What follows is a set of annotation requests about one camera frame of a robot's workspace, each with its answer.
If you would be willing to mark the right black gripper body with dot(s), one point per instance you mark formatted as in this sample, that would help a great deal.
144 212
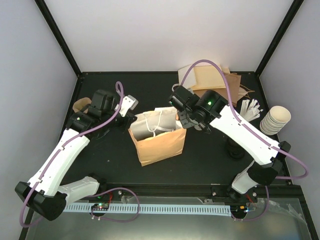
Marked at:
186 122

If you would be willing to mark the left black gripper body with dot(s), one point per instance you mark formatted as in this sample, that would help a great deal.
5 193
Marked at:
123 127

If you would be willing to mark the orange paper bag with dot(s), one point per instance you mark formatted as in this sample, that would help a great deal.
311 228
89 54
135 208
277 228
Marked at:
204 77
157 135

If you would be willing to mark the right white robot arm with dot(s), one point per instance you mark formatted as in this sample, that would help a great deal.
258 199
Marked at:
212 111

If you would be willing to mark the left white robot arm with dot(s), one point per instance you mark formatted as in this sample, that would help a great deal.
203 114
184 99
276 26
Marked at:
92 118

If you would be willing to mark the brown pulp cup carrier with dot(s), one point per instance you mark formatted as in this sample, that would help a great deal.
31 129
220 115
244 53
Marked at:
80 104

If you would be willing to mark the right black lid stack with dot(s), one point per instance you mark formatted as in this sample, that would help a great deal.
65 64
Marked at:
234 150

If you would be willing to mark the brown kraft paper bag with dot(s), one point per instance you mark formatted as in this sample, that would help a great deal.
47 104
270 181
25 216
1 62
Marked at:
237 90

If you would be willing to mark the small circuit board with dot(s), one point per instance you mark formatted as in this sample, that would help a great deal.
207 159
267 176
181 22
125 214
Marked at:
100 207

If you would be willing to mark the tilted paper cup stack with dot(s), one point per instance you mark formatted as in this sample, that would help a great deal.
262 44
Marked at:
276 118

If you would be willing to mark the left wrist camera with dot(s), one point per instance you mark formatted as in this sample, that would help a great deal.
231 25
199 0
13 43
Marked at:
128 103

